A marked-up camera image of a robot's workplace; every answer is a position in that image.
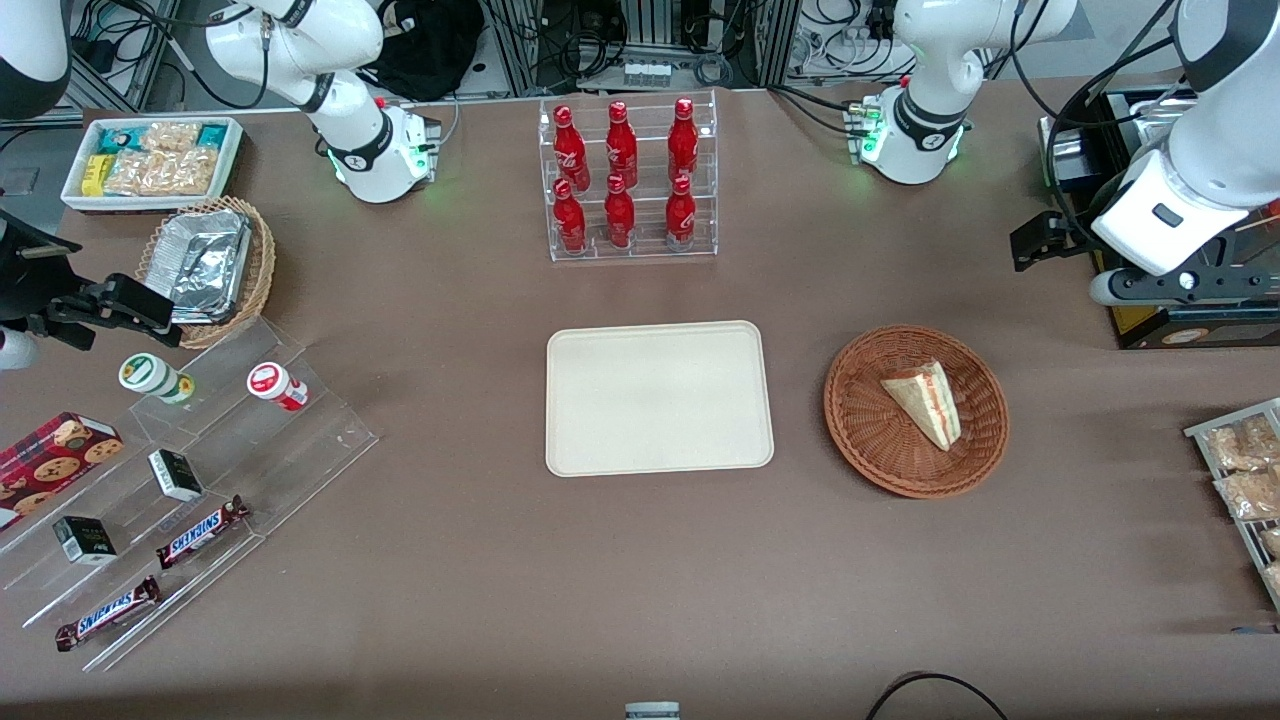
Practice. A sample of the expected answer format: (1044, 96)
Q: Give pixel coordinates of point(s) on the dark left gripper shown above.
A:
(1078, 237)

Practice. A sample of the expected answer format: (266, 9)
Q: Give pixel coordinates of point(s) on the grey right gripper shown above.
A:
(22, 283)

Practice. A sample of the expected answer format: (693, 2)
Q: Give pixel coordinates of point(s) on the triangle sandwich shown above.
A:
(930, 405)

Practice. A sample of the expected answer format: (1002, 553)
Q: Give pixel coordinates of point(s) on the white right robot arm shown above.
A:
(300, 40)

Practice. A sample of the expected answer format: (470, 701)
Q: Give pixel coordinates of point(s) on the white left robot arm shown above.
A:
(930, 60)

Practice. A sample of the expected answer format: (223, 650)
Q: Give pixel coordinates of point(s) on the aluminium foil tray stack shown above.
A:
(205, 260)

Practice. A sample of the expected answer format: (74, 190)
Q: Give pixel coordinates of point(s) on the light wicker basket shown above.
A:
(258, 270)

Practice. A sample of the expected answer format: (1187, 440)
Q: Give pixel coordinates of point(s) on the brown wicker basket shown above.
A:
(870, 430)

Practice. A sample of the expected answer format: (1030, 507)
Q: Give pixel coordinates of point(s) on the cream plastic tray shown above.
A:
(650, 400)

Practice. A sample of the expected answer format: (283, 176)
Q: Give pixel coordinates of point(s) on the black food warmer machine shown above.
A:
(1230, 330)

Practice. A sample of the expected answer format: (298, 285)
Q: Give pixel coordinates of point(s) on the wooden skewer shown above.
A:
(1258, 226)

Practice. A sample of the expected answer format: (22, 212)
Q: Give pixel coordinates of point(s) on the red cookie box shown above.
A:
(50, 460)

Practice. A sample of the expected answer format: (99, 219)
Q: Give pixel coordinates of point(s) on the green lid cup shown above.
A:
(148, 374)

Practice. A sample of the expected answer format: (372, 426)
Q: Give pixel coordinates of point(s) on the clear bagged snack packet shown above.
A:
(1240, 445)
(1273, 580)
(1250, 495)
(1271, 542)

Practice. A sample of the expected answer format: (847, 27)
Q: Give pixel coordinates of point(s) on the white plastic snack bin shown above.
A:
(72, 195)

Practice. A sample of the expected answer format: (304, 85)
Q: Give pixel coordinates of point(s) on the yellow snack packet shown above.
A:
(96, 175)

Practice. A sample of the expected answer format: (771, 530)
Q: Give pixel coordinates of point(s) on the small black box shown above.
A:
(176, 475)
(84, 540)

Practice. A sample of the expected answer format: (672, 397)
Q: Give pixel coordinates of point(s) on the large clear cracker packet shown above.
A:
(160, 172)

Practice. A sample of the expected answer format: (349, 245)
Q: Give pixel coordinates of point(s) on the teal snack packet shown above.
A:
(118, 138)
(211, 135)

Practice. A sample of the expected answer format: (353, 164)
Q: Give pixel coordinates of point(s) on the red lid cup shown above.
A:
(272, 384)

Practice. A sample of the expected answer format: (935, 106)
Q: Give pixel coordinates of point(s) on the Snickers chocolate bar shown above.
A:
(108, 614)
(200, 532)

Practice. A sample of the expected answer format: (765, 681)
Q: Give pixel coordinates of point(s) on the small clear cracker packet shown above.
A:
(170, 136)

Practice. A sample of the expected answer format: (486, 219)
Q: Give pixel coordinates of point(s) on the clear acrylic stepped display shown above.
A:
(320, 440)

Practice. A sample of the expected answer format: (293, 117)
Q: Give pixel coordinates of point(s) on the black fabric bag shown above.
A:
(430, 45)

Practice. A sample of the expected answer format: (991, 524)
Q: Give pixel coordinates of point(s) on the red aluminium soda bottle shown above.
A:
(571, 150)
(681, 218)
(621, 150)
(570, 222)
(619, 218)
(683, 145)

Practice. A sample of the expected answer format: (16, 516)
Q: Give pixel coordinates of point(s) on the clear acrylic bottle rack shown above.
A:
(645, 130)

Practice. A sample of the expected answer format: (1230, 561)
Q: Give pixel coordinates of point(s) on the white power strip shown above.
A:
(647, 74)

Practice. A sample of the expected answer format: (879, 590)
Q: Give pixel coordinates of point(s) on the small grey device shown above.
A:
(652, 712)

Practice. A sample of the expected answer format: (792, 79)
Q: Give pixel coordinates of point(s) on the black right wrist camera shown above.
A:
(140, 305)

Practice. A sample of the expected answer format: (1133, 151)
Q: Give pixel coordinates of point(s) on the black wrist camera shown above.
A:
(140, 305)
(1045, 238)

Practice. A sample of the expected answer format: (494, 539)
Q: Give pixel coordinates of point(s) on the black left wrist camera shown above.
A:
(1045, 238)

